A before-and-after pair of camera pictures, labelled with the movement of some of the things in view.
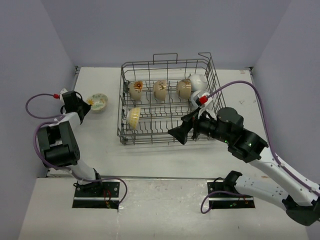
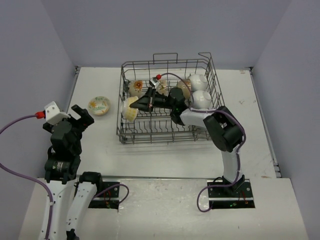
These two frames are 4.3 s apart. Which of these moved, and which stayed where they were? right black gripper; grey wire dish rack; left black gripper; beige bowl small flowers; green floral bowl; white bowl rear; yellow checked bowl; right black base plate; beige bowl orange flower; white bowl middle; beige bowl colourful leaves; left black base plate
Moved: left black gripper; right black gripper; yellow checked bowl; green floral bowl
Stayed: beige bowl colourful leaves; beige bowl orange flower; grey wire dish rack; left black base plate; white bowl rear; beige bowl small flowers; white bowl middle; right black base plate
